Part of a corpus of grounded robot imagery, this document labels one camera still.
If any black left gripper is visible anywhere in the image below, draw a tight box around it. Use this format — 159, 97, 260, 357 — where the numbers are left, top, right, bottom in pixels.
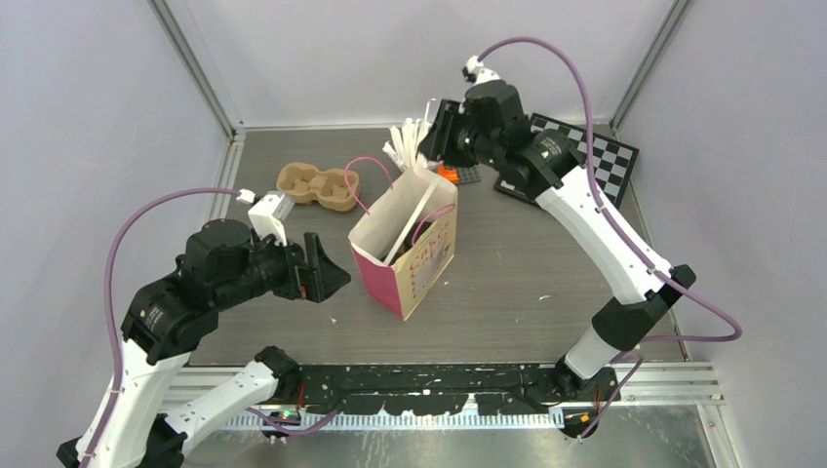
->
217, 223, 352, 307

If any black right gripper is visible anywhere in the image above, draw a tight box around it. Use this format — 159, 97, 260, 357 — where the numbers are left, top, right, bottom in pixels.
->
418, 97, 501, 169

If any white straw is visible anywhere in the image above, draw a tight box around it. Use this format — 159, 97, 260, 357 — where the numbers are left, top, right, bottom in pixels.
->
382, 182, 437, 266

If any pink paper gift bag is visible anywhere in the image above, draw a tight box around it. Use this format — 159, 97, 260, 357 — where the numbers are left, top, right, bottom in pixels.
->
348, 168, 458, 321

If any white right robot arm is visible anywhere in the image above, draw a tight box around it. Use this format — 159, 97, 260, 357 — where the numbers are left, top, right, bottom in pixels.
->
417, 79, 696, 401

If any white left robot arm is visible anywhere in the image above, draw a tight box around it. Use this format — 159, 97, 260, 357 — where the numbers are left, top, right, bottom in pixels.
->
57, 219, 350, 467

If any orange black small device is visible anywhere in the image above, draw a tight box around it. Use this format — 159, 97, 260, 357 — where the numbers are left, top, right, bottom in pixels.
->
437, 164, 482, 185

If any black white chessboard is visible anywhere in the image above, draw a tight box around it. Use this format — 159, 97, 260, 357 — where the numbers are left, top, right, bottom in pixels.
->
495, 113, 638, 208

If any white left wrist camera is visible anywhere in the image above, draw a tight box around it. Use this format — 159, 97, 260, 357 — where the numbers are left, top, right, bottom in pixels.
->
248, 191, 295, 247

